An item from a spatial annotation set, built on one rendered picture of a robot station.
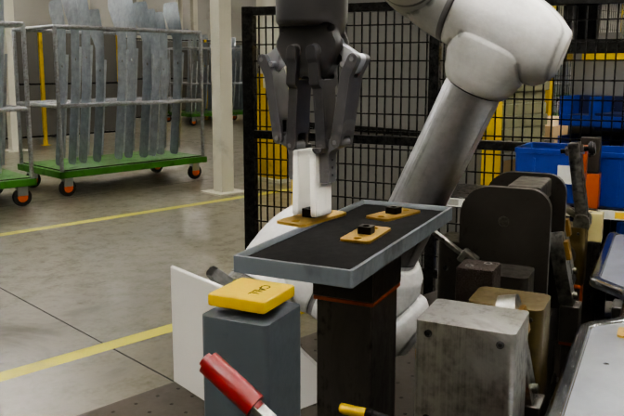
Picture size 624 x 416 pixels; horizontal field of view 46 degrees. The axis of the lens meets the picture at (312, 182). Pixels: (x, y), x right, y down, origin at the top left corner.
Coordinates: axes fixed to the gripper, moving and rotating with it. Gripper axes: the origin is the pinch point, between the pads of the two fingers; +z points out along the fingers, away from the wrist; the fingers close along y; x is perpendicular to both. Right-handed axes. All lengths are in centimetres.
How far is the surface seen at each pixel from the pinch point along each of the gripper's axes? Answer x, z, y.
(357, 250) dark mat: 4.7, 8.1, 2.8
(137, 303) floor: 209, 125, -279
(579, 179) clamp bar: 82, 10, 4
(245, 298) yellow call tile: -15.8, 8.1, 4.2
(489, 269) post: 26.2, 14.2, 9.7
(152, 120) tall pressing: 538, 54, -633
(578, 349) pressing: 29.9, 23.8, 20.5
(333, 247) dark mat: 4.2, 8.1, 0.0
